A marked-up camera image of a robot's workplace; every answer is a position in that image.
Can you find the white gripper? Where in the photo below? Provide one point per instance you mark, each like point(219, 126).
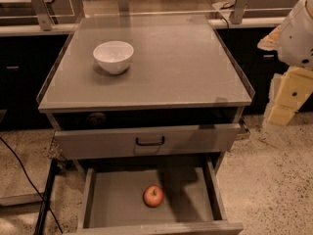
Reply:
point(295, 40)

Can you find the red apple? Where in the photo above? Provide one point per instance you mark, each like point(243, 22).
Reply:
point(153, 196)

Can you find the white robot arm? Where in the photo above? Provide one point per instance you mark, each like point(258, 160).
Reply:
point(293, 42)

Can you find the grey top drawer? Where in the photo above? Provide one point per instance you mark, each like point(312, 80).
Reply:
point(118, 143)

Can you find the grey drawer cabinet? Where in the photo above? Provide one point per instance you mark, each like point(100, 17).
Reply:
point(181, 74)

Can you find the open grey middle drawer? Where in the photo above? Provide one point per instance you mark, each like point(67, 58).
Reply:
point(167, 200)

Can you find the white ceramic bowl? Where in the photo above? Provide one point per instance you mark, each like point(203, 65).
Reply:
point(114, 57)

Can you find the clear acrylic barrier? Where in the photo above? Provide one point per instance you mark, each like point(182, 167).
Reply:
point(29, 12)

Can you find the black low cabinets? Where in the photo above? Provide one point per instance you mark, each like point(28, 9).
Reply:
point(25, 62)

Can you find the black drawer handle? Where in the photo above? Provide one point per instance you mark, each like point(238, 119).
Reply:
point(160, 142)

